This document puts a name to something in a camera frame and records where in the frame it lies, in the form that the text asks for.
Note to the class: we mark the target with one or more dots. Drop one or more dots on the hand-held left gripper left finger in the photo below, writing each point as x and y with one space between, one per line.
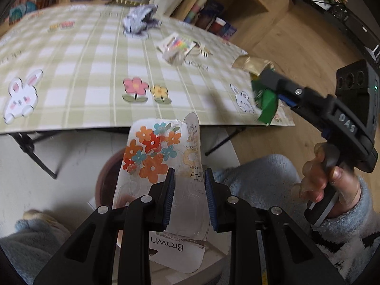
169 199

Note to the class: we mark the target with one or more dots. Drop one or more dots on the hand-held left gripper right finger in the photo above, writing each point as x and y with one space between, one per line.
209 202

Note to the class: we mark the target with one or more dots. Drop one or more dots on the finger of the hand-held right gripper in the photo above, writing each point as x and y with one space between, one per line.
297 95
286 102

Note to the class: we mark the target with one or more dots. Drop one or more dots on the green foil wrapper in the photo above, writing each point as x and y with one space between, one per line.
267 107

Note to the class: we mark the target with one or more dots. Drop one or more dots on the floral clear plastic container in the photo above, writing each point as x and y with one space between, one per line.
154 151

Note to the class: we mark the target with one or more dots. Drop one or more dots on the brown round bin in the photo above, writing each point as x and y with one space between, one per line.
108 178

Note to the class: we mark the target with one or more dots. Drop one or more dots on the person's right forearm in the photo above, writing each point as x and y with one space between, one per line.
356 231

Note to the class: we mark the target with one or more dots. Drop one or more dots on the person's right hand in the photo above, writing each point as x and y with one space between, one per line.
311 178

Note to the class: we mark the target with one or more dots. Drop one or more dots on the gold foil wrapper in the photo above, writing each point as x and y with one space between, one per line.
252 63

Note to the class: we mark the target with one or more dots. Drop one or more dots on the person's right leg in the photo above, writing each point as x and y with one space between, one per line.
261 178

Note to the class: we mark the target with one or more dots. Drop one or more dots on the person's leg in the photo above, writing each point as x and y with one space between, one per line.
32 243
261 178

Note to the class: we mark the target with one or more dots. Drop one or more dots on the small purple box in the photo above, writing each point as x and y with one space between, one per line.
229 31

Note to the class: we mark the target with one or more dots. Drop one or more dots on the black furniture top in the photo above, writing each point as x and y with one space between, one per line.
350 20

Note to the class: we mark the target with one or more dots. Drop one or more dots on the dark brown cup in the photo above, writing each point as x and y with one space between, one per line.
209 20

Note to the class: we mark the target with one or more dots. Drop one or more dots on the clear wrapper with colourful print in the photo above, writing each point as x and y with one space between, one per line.
176 46

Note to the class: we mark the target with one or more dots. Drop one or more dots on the stack of pastel cups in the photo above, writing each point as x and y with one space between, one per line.
197 6

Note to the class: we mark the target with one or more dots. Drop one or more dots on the person's left leg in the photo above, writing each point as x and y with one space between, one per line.
32 243

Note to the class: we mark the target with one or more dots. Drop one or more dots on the crumpled white printed paper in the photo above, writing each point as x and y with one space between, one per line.
139 19

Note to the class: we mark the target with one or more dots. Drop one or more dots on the gold embossed tray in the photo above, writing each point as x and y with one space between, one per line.
121 3

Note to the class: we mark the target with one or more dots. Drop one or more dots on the black folding table frame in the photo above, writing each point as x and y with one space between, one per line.
32 151

